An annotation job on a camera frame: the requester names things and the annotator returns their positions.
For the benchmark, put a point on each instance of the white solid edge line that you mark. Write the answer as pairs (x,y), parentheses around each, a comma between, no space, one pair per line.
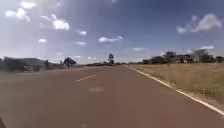
(173,88)

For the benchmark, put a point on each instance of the round dark tree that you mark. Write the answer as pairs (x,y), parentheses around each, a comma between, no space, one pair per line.
(69,61)

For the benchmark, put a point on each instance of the row of trees and buildings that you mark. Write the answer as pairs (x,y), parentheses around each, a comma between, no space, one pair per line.
(186,58)

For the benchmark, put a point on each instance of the tall lone tree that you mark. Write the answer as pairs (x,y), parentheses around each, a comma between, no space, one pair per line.
(111,59)

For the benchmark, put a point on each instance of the dry grass field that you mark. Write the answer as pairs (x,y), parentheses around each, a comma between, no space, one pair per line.
(193,76)

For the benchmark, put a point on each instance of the low grey building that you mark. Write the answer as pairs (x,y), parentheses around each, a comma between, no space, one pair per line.
(23,63)

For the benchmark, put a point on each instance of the white dashed centre line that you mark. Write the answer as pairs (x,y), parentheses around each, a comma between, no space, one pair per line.
(85,78)

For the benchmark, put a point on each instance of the reddish brown asphalt road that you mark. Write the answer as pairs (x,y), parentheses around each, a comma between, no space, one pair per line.
(113,103)

